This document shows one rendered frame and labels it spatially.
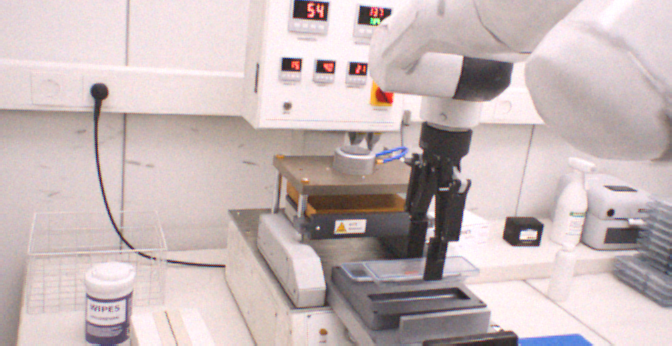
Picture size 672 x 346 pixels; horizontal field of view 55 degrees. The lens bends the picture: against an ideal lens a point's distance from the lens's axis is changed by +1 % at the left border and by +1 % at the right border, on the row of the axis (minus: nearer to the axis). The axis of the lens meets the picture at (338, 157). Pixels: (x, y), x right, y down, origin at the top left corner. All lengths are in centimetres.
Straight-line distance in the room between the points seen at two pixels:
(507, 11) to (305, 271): 67
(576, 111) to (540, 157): 170
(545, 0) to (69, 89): 119
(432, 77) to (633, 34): 41
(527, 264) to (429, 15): 123
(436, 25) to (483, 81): 19
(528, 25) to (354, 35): 81
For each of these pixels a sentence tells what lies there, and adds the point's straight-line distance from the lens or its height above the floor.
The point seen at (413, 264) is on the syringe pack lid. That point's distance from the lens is 104.
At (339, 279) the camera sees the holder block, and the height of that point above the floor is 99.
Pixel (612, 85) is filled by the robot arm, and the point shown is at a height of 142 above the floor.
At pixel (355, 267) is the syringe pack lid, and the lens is 109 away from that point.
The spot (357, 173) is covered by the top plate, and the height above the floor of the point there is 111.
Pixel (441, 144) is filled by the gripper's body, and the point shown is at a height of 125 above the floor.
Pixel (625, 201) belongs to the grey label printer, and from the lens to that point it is 202.
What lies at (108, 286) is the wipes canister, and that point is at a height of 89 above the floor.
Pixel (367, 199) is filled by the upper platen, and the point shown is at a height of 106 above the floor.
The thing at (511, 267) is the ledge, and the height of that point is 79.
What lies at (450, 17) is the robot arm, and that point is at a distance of 64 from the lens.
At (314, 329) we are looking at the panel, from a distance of 111.
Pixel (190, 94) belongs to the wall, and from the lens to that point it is 156.
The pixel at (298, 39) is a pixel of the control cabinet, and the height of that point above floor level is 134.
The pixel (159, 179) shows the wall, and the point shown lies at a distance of 166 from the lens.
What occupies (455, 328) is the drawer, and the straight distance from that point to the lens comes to 100.
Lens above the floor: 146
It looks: 15 degrees down
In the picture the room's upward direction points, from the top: 7 degrees clockwise
